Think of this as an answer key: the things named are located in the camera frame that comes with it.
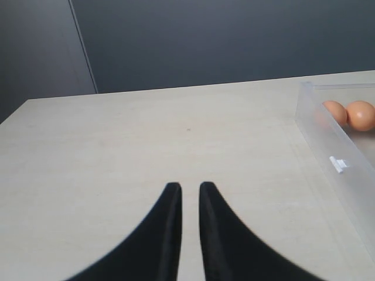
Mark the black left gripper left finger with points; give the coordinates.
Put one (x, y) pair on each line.
(151, 251)

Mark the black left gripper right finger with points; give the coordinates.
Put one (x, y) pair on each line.
(231, 251)

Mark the clear plastic egg box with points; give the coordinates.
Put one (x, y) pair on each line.
(345, 155)

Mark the brown egg top row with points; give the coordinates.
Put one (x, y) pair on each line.
(360, 115)
(336, 110)

